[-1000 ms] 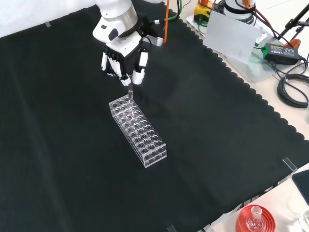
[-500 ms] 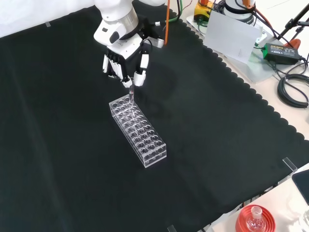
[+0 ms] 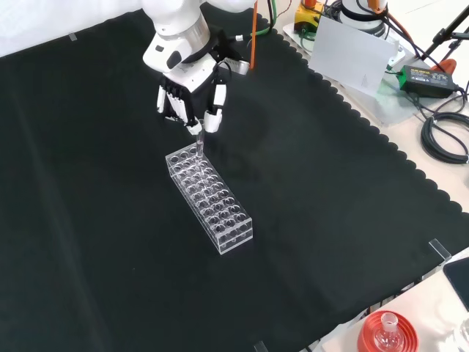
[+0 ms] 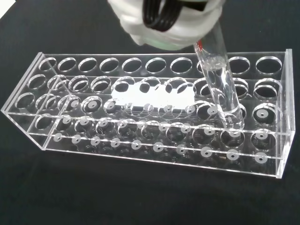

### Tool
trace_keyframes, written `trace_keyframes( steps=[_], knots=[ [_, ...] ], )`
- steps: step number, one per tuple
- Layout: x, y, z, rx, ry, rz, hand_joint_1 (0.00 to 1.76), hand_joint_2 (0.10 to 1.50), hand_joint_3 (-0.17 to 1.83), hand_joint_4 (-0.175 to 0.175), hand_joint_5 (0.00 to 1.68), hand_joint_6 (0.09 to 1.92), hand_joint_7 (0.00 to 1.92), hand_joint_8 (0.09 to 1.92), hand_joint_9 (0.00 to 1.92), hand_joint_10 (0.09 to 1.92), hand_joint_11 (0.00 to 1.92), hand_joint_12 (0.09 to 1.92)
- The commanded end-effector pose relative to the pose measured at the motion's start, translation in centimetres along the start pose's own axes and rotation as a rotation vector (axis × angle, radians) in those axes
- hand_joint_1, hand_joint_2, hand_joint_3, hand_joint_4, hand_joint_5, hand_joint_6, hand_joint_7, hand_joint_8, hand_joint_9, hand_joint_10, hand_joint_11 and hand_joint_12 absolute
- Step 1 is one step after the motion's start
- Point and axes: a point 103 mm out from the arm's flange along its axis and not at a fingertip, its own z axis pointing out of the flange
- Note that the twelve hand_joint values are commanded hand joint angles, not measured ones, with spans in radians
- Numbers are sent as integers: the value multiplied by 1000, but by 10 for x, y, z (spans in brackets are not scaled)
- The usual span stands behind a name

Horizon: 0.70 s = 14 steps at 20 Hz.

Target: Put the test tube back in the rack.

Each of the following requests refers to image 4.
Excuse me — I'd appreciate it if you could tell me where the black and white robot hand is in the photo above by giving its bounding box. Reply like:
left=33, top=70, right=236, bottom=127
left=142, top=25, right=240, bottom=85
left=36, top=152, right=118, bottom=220
left=107, top=0, right=227, bottom=51

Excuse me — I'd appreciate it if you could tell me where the clear acrylic test tube rack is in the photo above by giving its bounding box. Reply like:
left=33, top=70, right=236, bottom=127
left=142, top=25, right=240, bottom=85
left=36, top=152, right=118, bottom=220
left=0, top=48, right=294, bottom=180

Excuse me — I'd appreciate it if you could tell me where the black bench cloth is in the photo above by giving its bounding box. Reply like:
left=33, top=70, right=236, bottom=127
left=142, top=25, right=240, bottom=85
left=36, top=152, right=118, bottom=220
left=0, top=0, right=300, bottom=225

